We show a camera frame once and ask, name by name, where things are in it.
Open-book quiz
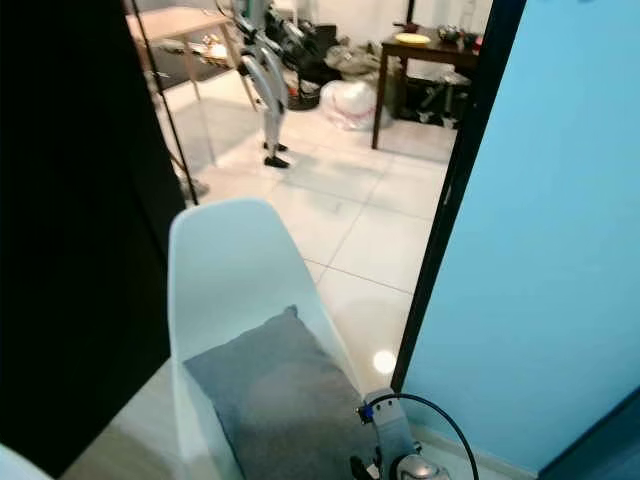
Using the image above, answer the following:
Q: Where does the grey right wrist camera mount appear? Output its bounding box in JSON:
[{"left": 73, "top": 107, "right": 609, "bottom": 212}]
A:
[{"left": 363, "top": 388, "right": 415, "bottom": 461}]

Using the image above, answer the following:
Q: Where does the dark brown wooden table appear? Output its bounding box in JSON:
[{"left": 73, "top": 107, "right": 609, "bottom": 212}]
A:
[{"left": 371, "top": 28, "right": 487, "bottom": 152}]

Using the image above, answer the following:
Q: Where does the black waste bin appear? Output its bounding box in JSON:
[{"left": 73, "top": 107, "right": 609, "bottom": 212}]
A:
[{"left": 285, "top": 80, "right": 322, "bottom": 112}]

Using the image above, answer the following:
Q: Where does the grey crumpled plastic bag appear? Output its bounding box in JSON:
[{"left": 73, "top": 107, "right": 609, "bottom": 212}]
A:
[{"left": 324, "top": 45, "right": 382, "bottom": 82}]

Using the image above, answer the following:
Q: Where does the thin black pole stand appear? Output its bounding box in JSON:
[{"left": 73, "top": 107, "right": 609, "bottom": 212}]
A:
[{"left": 124, "top": 0, "right": 210, "bottom": 200}]

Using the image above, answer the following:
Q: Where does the black door panel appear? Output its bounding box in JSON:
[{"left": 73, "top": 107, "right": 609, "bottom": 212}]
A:
[{"left": 0, "top": 0, "right": 187, "bottom": 479}]

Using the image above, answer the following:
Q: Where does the light wooden table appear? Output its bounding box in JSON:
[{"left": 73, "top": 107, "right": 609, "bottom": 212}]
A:
[{"left": 127, "top": 6, "right": 263, "bottom": 167}]

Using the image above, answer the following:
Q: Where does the white standing humanoid robot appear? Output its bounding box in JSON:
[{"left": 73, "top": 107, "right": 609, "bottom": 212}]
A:
[{"left": 228, "top": 0, "right": 313, "bottom": 169}]

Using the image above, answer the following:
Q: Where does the white plastic bag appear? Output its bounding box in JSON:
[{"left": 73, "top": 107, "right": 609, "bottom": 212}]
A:
[{"left": 319, "top": 80, "right": 380, "bottom": 132}]

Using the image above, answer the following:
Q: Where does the white plastic shell chair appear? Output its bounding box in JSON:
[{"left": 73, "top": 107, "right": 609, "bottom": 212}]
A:
[{"left": 168, "top": 197, "right": 373, "bottom": 480}]

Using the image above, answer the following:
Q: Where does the black door frame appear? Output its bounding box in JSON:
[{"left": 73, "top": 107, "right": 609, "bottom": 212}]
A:
[{"left": 389, "top": 0, "right": 530, "bottom": 394}]

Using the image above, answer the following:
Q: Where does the grey fabric pillow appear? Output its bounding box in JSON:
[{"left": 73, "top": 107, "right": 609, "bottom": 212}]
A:
[{"left": 182, "top": 305, "right": 373, "bottom": 480}]

